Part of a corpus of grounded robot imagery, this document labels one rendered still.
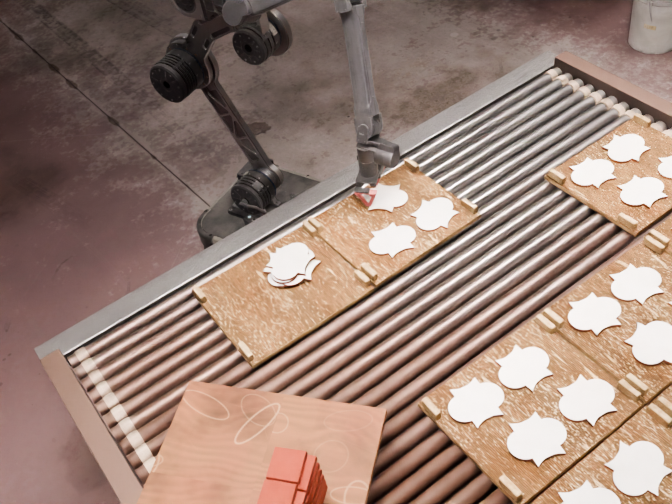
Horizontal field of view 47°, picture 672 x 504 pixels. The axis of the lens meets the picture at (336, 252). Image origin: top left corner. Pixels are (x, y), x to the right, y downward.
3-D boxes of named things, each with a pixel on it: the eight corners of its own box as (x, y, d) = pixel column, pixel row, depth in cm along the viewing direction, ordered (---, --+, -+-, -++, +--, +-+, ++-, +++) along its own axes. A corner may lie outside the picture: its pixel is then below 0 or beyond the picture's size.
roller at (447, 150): (76, 373, 221) (70, 364, 217) (562, 80, 285) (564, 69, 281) (83, 385, 218) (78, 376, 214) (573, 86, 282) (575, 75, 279)
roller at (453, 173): (90, 396, 215) (84, 387, 211) (584, 91, 279) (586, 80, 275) (98, 409, 212) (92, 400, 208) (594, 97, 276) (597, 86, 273)
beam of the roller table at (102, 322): (41, 360, 229) (33, 348, 224) (546, 63, 297) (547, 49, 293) (51, 378, 223) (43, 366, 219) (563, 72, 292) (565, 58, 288)
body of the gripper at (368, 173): (383, 166, 242) (381, 147, 237) (376, 188, 236) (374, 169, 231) (363, 164, 244) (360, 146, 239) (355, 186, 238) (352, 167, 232)
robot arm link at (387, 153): (372, 116, 233) (357, 123, 226) (406, 125, 228) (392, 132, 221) (368, 154, 239) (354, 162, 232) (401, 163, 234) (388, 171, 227)
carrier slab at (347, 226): (306, 225, 244) (305, 222, 243) (406, 164, 258) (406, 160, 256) (376, 288, 223) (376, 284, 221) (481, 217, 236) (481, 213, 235)
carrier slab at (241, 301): (192, 294, 230) (191, 290, 229) (306, 227, 243) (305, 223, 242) (253, 369, 209) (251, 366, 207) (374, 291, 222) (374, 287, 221)
